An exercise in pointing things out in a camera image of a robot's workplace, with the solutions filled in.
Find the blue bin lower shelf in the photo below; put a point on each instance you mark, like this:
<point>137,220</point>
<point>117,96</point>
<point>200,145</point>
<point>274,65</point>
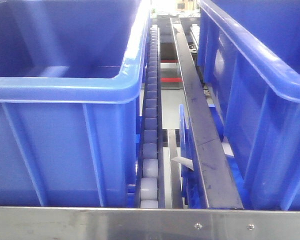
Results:
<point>190,162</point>

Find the white roller conveyor track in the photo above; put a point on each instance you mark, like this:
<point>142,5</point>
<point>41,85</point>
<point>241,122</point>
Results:
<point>150,187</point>

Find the blue bin upper left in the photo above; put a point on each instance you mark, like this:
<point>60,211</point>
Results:
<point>71,72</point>

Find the blue bin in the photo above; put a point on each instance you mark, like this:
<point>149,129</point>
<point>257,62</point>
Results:
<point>71,72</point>
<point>249,54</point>

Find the blue bin upper right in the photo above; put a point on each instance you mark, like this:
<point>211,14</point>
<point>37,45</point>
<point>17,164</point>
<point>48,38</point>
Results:
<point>249,54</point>

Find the steel divider rail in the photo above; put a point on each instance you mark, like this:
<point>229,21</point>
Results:
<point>194,94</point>

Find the right shelf steel front rail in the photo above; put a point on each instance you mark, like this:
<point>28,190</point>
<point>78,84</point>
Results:
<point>42,223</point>

